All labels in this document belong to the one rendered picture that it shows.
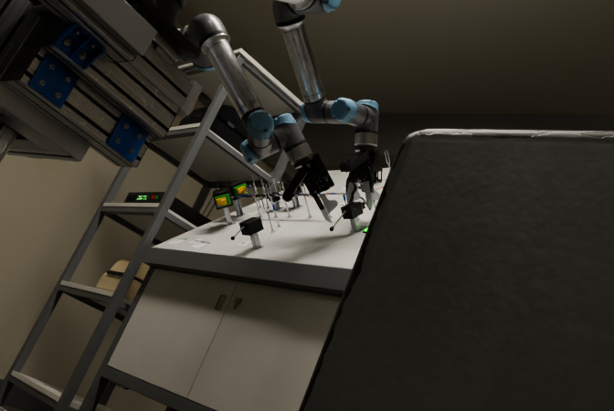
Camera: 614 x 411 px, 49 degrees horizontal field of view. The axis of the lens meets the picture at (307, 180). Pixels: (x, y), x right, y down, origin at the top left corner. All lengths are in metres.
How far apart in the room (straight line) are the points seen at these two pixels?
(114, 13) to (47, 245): 2.95
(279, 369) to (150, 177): 2.93
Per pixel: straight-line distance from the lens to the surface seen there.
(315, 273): 1.91
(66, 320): 4.47
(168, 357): 2.34
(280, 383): 1.90
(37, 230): 4.26
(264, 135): 1.91
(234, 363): 2.07
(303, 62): 2.14
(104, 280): 2.95
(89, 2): 1.46
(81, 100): 1.62
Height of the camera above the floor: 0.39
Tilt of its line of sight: 21 degrees up
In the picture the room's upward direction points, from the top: 23 degrees clockwise
